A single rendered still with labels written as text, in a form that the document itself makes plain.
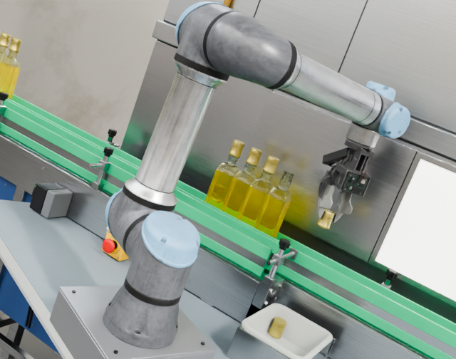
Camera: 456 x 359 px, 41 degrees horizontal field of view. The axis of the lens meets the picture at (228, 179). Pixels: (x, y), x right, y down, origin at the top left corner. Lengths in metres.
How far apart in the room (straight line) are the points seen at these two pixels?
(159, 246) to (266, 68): 0.38
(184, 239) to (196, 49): 0.36
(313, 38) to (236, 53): 0.77
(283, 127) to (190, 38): 0.70
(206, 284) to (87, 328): 0.52
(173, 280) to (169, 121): 0.31
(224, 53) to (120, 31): 3.03
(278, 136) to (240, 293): 0.50
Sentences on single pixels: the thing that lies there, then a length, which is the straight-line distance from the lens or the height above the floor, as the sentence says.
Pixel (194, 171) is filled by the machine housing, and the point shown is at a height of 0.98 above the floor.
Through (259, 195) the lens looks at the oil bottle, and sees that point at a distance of 1.69.
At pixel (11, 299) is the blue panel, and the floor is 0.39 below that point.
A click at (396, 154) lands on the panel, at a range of 1.73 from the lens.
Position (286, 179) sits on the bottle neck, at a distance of 1.68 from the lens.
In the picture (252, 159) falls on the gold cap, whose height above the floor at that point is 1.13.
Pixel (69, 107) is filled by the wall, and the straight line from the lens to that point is 4.11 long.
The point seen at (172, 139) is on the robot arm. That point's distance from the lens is 1.22.
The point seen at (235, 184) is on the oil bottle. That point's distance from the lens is 1.73.
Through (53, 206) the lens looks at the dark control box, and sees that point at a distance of 1.86.
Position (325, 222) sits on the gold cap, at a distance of 1.59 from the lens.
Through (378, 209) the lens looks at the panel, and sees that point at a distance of 1.74.
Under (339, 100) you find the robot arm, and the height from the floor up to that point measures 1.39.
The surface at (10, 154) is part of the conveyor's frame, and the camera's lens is 2.08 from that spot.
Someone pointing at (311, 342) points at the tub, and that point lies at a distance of 1.60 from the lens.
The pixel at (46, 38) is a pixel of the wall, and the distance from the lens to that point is 3.95.
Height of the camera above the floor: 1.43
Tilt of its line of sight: 13 degrees down
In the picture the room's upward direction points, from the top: 21 degrees clockwise
